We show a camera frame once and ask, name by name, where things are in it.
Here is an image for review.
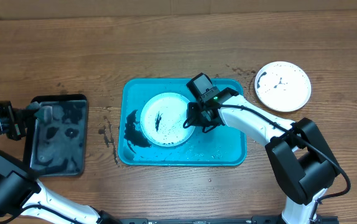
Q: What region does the green scrubbing sponge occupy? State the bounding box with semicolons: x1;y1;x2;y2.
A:
34;105;53;123

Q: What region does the light blue plate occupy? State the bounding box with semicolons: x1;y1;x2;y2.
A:
140;93;195;147

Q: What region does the white plate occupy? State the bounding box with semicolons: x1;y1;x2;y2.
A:
254;61;312;112

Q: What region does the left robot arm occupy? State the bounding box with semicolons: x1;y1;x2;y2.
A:
0;101;119;224

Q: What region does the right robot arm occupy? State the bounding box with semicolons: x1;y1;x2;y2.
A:
183;73;340;223

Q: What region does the teal plastic tray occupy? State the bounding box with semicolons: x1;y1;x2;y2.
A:
118;78;247;167

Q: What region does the black water tray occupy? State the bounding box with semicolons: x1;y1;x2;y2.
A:
23;94;88;177

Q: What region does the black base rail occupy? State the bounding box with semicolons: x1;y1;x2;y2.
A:
116;214;340;224

